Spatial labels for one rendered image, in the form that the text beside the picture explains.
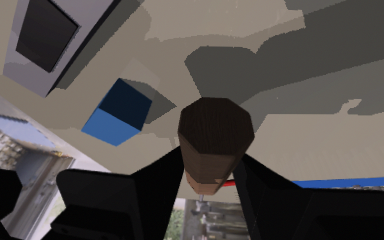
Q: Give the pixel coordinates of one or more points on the blue cube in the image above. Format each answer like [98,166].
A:
[120,115]

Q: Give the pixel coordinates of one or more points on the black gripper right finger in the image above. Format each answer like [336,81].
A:
[277,209]

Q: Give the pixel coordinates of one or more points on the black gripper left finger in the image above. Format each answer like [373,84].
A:
[147,195]

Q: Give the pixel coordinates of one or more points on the red-handled screwdriver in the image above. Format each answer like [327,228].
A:
[229,183]

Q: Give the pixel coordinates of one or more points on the blue flat strip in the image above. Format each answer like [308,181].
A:
[344,183]

